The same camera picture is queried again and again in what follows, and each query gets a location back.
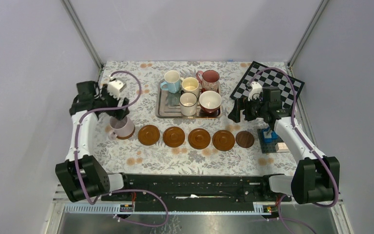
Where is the white toy brick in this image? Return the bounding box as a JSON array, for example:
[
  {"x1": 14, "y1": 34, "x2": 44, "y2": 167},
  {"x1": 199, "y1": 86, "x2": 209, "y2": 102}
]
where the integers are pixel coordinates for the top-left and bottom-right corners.
[{"x1": 275, "y1": 142, "x2": 290, "y2": 153}]

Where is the cream yellow mug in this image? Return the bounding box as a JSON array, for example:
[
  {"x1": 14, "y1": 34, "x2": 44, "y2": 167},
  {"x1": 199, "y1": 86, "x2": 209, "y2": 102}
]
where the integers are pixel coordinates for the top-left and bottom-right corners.
[{"x1": 181, "y1": 77, "x2": 200, "y2": 97}]

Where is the white cup on red saucer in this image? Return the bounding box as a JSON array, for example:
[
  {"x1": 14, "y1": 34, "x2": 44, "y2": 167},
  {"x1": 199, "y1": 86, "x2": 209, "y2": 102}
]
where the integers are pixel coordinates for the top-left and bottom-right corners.
[{"x1": 199, "y1": 91, "x2": 222, "y2": 113}]

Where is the black white chessboard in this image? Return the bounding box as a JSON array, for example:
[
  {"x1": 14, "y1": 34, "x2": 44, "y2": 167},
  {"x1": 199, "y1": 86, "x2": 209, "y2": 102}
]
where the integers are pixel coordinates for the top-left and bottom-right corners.
[{"x1": 230, "y1": 61, "x2": 304, "y2": 109}]

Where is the lilac mug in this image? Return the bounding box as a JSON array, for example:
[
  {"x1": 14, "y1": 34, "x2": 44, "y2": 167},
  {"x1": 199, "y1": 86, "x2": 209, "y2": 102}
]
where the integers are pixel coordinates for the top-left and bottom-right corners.
[{"x1": 108, "y1": 116, "x2": 135, "y2": 140}]

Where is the white ribbed mug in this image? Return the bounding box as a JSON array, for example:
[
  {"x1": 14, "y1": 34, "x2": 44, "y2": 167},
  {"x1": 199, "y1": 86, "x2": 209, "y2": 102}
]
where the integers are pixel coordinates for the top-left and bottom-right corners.
[{"x1": 179, "y1": 92, "x2": 198, "y2": 117}]

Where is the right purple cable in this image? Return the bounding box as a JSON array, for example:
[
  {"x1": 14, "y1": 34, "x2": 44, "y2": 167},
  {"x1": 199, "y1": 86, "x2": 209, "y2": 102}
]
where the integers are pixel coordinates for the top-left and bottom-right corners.
[{"x1": 246, "y1": 67, "x2": 340, "y2": 234}]

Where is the light blue mug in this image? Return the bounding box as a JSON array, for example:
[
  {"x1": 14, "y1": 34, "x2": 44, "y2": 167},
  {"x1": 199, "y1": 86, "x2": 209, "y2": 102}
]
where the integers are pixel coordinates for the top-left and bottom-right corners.
[{"x1": 160, "y1": 70, "x2": 184, "y2": 94}]

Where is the floral tablecloth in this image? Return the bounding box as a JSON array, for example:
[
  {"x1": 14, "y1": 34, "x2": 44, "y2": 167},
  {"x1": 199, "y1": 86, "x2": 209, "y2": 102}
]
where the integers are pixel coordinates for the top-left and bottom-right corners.
[{"x1": 92, "y1": 61, "x2": 297, "y2": 176}]

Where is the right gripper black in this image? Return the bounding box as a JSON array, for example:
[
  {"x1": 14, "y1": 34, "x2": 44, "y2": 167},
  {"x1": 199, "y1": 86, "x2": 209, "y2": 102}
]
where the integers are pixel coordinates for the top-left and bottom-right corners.
[{"x1": 227, "y1": 94, "x2": 268, "y2": 123}]

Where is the metal serving tray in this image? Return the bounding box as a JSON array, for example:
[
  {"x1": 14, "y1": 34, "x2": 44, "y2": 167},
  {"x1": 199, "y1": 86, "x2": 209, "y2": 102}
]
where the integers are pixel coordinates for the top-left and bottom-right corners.
[{"x1": 156, "y1": 80, "x2": 222, "y2": 118}]

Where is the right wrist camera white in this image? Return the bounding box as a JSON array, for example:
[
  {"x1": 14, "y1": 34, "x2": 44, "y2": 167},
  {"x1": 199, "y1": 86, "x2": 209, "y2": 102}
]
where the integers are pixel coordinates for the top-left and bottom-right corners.
[{"x1": 248, "y1": 81, "x2": 262, "y2": 101}]

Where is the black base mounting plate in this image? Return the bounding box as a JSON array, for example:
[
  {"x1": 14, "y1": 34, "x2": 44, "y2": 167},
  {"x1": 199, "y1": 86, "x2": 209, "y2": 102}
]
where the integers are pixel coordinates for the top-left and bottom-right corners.
[{"x1": 101, "y1": 174, "x2": 282, "y2": 213}]

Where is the blue toy brick stack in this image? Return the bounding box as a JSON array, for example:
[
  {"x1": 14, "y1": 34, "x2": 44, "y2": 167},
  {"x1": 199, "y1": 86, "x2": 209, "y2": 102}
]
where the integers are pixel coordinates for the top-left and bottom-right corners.
[{"x1": 261, "y1": 127, "x2": 279, "y2": 143}]

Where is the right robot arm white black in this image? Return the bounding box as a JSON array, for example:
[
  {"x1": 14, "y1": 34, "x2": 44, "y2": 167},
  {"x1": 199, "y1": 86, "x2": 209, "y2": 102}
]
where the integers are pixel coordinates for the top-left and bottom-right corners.
[{"x1": 228, "y1": 81, "x2": 340, "y2": 207}]

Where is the dark grey brick baseplate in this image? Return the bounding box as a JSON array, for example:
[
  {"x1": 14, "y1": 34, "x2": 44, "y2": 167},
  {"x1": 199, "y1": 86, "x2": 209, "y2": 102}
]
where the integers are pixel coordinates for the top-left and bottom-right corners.
[{"x1": 257, "y1": 129, "x2": 284, "y2": 154}]

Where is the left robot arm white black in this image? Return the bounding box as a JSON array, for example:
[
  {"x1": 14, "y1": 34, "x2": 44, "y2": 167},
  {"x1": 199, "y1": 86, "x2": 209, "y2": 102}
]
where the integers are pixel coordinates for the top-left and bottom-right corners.
[{"x1": 55, "y1": 79, "x2": 132, "y2": 202}]

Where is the brown wooden coaster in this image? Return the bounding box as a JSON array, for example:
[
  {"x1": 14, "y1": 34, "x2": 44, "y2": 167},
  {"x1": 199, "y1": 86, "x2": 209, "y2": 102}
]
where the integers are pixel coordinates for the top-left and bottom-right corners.
[
  {"x1": 188, "y1": 128, "x2": 211, "y2": 150},
  {"x1": 212, "y1": 130, "x2": 235, "y2": 151},
  {"x1": 138, "y1": 125, "x2": 160, "y2": 146},
  {"x1": 116, "y1": 130, "x2": 135, "y2": 140},
  {"x1": 163, "y1": 126, "x2": 185, "y2": 148}
]

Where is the pink mug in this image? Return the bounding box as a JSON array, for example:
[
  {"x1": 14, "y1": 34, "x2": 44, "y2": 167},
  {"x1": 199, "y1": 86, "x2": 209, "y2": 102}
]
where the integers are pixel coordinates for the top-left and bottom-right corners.
[{"x1": 196, "y1": 70, "x2": 220, "y2": 92}]

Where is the dark walnut round coaster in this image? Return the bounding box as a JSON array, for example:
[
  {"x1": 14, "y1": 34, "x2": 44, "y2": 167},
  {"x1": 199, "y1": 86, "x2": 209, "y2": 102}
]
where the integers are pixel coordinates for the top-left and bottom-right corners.
[{"x1": 235, "y1": 131, "x2": 255, "y2": 148}]

